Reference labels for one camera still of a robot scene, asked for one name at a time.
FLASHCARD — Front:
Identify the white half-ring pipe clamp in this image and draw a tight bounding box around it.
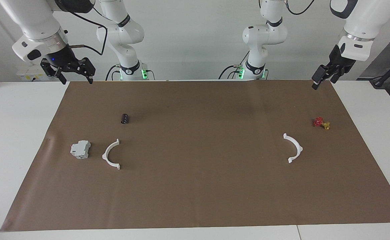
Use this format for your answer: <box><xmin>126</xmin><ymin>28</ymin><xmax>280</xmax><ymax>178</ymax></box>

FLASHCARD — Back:
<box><xmin>102</xmin><ymin>139</ymin><xmax>121</xmax><ymax>170</ymax></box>
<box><xmin>283</xmin><ymin>133</ymin><xmax>303</xmax><ymax>164</ymax></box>

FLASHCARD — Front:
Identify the white power strip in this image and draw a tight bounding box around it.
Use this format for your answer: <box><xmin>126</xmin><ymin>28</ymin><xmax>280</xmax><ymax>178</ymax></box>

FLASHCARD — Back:
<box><xmin>17</xmin><ymin>64</ymin><xmax>47</xmax><ymax>81</ymax></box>

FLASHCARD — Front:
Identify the black tripod stand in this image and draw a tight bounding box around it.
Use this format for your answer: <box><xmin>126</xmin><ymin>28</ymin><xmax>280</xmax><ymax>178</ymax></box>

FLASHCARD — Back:
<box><xmin>370</xmin><ymin>53</ymin><xmax>390</xmax><ymax>89</ymax></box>

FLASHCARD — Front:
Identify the red and yellow valve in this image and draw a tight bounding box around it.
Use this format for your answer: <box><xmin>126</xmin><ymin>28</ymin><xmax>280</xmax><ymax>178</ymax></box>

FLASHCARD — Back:
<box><xmin>313</xmin><ymin>117</ymin><xmax>331</xmax><ymax>130</ymax></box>

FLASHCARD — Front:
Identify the white circuit breaker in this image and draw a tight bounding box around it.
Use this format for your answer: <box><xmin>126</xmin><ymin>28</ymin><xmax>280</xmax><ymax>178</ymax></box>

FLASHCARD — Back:
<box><xmin>70</xmin><ymin>140</ymin><xmax>91</xmax><ymax>159</ymax></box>

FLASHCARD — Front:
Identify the brown paper table mat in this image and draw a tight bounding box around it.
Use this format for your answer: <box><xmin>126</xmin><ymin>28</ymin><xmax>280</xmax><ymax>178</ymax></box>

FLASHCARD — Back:
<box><xmin>0</xmin><ymin>80</ymin><xmax>390</xmax><ymax>232</ymax></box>

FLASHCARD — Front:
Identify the black base cable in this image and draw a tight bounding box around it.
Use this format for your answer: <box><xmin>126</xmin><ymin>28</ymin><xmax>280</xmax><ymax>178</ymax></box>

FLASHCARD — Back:
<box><xmin>219</xmin><ymin>53</ymin><xmax>248</xmax><ymax>80</ymax></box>
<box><xmin>106</xmin><ymin>65</ymin><xmax>120</xmax><ymax>81</ymax></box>

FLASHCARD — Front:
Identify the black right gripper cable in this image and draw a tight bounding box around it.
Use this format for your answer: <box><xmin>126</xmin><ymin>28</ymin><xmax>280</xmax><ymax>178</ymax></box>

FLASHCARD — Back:
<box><xmin>60</xmin><ymin>7</ymin><xmax>109</xmax><ymax>56</ymax></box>

